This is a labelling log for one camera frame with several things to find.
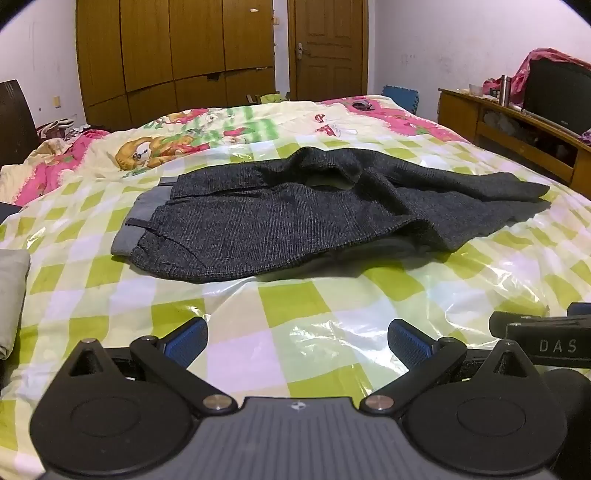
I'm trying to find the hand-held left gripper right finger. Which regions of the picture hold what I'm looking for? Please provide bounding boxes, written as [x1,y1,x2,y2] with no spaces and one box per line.
[360,318,534,414]

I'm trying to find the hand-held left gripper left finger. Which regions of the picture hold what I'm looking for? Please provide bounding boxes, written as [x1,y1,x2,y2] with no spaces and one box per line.
[69,317,237,414]

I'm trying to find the dark grey pants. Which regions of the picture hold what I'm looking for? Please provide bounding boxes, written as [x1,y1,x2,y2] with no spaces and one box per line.
[111,147,551,283]

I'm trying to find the checkered plastic-covered bed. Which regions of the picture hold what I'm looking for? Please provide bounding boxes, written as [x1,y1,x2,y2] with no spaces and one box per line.
[0,95,591,480]

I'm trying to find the grey folded cloth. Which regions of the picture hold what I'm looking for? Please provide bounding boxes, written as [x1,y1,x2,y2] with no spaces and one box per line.
[0,249,31,363]

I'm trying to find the wooden side desk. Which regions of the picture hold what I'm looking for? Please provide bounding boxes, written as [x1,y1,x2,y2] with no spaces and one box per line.
[437,88,591,186]

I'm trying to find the black television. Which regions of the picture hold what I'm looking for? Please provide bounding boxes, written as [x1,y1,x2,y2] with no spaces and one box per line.
[522,58,591,137]

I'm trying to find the blue foam mat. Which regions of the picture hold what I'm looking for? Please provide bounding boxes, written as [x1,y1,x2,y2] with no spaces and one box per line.
[381,85,420,116]

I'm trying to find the pink cloth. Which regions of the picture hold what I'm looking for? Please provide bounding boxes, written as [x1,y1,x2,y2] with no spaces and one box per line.
[482,47,591,95]

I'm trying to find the striped cloth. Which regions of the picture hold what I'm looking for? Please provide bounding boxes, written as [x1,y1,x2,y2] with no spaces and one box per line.
[38,117,77,139]

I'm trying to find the dark wooden headboard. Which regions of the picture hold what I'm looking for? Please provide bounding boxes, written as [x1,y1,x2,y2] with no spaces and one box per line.
[0,79,40,167]

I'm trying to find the brown wooden wardrobe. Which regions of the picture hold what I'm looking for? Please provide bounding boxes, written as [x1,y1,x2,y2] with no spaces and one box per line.
[75,0,277,133]

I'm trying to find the brown wooden door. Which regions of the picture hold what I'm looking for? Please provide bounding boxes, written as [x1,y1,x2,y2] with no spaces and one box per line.
[287,0,369,102]

